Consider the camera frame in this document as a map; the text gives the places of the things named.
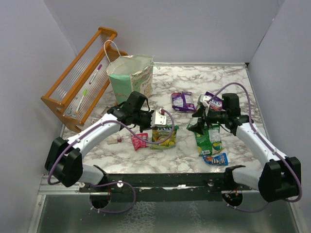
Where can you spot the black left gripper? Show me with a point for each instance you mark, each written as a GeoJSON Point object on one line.
{"type": "Point", "coordinates": [149, 125]}

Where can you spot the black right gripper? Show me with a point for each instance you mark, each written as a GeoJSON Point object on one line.
{"type": "Point", "coordinates": [199, 127]}

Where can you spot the green yellow Fox's spring tea bag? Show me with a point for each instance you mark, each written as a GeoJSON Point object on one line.
{"type": "Point", "coordinates": [166, 136]}

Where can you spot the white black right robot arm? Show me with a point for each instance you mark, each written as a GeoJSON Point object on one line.
{"type": "Point", "coordinates": [281, 175]}

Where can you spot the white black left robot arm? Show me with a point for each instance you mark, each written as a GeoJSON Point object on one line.
{"type": "Point", "coordinates": [65, 159]}

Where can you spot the green Fox's bag under gripper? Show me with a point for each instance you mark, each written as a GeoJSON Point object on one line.
{"type": "Point", "coordinates": [194, 125]}

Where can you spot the purple Fox's candy bag right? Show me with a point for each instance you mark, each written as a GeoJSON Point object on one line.
{"type": "Point", "coordinates": [216, 104]}

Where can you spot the purple fox's candy bag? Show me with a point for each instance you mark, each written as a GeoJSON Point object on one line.
{"type": "Point", "coordinates": [182, 101]}
{"type": "Point", "coordinates": [216, 104]}

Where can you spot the green candy bag back side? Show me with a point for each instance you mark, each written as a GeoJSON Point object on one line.
{"type": "Point", "coordinates": [209, 143]}

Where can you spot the purple Fox's candy bag left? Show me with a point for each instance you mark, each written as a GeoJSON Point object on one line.
{"type": "Point", "coordinates": [182, 101]}

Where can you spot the green paper gift bag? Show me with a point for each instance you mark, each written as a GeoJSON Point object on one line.
{"type": "Point", "coordinates": [128, 73]}

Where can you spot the pink red snack packet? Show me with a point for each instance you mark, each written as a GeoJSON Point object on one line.
{"type": "Point", "coordinates": [137, 143]}

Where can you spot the small beige eraser block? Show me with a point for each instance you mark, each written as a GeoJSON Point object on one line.
{"type": "Point", "coordinates": [112, 141]}

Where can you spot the blue M&M's packet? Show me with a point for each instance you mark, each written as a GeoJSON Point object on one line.
{"type": "Point", "coordinates": [217, 160]}

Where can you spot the green white marker pen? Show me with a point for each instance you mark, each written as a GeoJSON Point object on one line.
{"type": "Point", "coordinates": [81, 100]}

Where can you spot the wooden rack with clear slats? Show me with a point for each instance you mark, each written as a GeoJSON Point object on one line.
{"type": "Point", "coordinates": [64, 96]}

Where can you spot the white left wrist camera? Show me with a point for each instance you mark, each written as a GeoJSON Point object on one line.
{"type": "Point", "coordinates": [158, 119]}

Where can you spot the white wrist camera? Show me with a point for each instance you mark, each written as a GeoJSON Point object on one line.
{"type": "Point", "coordinates": [204, 100]}
{"type": "Point", "coordinates": [158, 119]}

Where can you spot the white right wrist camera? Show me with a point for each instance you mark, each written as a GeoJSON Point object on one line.
{"type": "Point", "coordinates": [204, 100]}

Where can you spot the black front mounting rail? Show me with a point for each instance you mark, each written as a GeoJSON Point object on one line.
{"type": "Point", "coordinates": [160, 187]}

